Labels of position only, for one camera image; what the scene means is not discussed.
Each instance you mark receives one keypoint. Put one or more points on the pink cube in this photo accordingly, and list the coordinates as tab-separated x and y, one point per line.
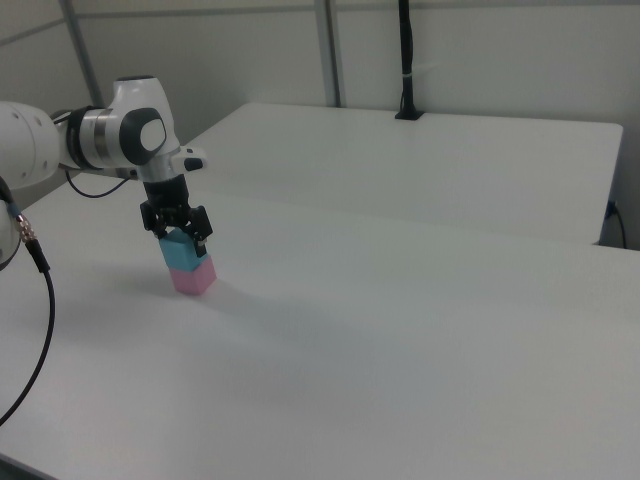
192	282

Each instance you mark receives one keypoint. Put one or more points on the blue cube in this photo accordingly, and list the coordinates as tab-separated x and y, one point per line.
177	252

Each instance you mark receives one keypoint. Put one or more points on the grey metal partition post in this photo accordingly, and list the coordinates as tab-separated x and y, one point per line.
332	50
82	55

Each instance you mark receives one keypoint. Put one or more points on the black camera pole with base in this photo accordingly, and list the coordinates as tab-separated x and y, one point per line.
407	50

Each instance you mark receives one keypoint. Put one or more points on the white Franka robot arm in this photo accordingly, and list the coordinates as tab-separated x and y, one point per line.
135	100

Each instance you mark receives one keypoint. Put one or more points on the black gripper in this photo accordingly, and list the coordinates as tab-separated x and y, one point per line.
167	195

